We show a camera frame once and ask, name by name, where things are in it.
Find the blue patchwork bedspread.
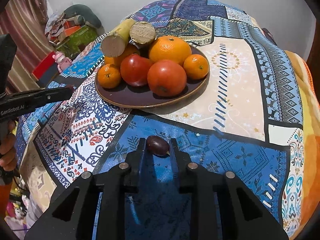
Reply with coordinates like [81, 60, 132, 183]
[16, 0, 304, 237]

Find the small mandarin orange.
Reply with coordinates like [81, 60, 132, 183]
[183, 54, 209, 80]

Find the pink plush toy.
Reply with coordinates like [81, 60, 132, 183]
[52, 51, 72, 73]

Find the purple ceramic plate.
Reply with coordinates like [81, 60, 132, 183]
[94, 43, 211, 110]

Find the large round orange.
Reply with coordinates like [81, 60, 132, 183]
[149, 36, 192, 66]

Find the red and navy box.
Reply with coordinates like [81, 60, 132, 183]
[30, 51, 59, 88]

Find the dark purple grape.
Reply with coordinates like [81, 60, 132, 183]
[146, 135, 170, 158]

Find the greenish banana piece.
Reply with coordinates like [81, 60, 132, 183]
[129, 21, 156, 48]

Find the red tomato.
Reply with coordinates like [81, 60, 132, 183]
[147, 60, 187, 97]
[120, 54, 153, 87]

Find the grey green plush cushion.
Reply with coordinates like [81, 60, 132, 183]
[63, 4, 102, 29]

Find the green storage box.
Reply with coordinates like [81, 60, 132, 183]
[56, 25, 98, 60]

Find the yellow banana piece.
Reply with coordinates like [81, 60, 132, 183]
[100, 18, 135, 57]

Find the striped pink curtain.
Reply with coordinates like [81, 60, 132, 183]
[1, 0, 53, 93]

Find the person's left hand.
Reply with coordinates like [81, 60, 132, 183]
[0, 120, 17, 172]

